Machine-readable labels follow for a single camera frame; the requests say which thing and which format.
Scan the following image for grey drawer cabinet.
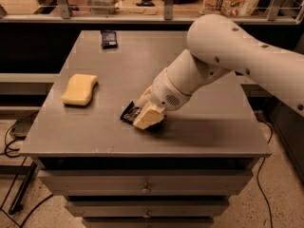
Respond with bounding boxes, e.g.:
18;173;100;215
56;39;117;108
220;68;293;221
18;29;273;228

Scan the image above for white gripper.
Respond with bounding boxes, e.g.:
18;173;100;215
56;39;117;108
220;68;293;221
133;68;191;130

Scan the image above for middle grey drawer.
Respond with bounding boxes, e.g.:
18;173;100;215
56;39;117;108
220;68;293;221
66;199;229;219

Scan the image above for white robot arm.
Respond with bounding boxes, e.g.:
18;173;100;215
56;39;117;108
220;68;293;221
133;14;304;129

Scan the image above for black rxbar chocolate bar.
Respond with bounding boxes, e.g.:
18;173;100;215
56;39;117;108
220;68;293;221
120;102;142;124

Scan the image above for top grey drawer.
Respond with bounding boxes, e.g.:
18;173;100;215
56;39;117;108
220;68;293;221
38;170;253;197

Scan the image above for black cable right floor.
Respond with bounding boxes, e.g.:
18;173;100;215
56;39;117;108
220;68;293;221
256;119;275;228

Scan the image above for black metal stand leg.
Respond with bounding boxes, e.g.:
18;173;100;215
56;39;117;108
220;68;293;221
9;161;37;215

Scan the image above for clear plastic container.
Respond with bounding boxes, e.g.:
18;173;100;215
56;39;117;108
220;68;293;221
84;0;122;16

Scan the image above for yellow sponge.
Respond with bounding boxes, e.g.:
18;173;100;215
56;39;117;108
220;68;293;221
60;74;98;106

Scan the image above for black cables left floor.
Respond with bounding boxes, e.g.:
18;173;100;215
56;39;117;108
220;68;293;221
0;111;55;228

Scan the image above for dark blue snack packet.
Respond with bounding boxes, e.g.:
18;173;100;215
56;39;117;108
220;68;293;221
101;30;118;48

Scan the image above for grey drawer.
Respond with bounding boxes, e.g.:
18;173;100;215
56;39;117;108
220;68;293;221
82;218;213;228
38;170;253;197
66;199;229;219

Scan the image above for bottom grey drawer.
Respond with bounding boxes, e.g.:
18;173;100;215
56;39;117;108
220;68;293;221
82;218;213;228

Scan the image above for metal shelf rail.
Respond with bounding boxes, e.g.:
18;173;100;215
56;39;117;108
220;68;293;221
0;0;304;25

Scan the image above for printed food bag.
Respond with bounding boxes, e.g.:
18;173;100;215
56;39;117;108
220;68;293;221
199;0;266;17

